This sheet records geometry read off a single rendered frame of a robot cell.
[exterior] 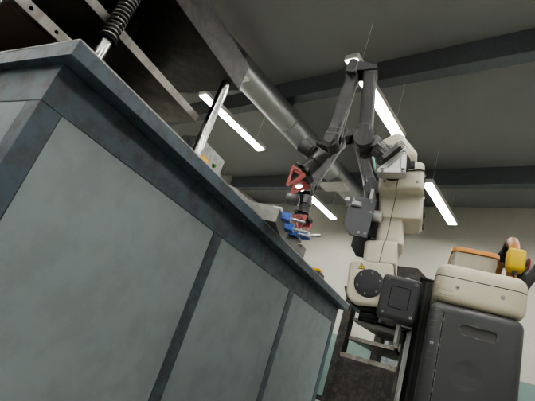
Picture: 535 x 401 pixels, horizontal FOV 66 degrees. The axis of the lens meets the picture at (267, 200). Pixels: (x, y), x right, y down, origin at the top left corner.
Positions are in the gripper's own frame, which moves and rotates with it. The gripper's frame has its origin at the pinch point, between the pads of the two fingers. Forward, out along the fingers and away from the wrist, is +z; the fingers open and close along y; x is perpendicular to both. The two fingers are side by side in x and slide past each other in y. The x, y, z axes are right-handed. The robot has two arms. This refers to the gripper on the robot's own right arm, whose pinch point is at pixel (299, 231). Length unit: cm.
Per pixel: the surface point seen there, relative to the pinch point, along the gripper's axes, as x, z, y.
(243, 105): -255, -386, -238
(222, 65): -54, -93, 33
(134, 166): -1, 40, 98
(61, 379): -9, 86, 84
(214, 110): -62, -73, 18
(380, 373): -34, -29, -388
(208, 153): -76, -63, -6
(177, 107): -77, -65, 31
